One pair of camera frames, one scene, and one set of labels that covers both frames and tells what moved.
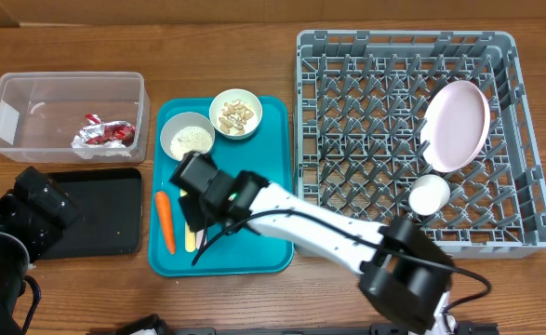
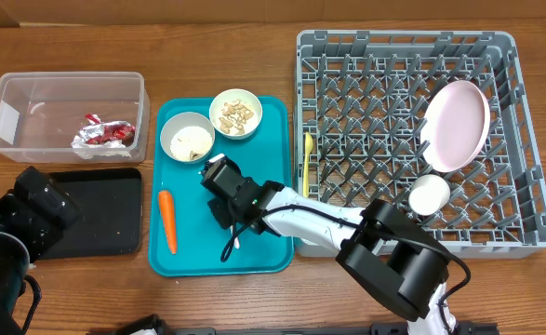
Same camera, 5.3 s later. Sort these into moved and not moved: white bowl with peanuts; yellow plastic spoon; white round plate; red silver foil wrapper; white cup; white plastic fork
Moved: yellow plastic spoon; white plastic fork
Not moved: white cup; white bowl with peanuts; white round plate; red silver foil wrapper
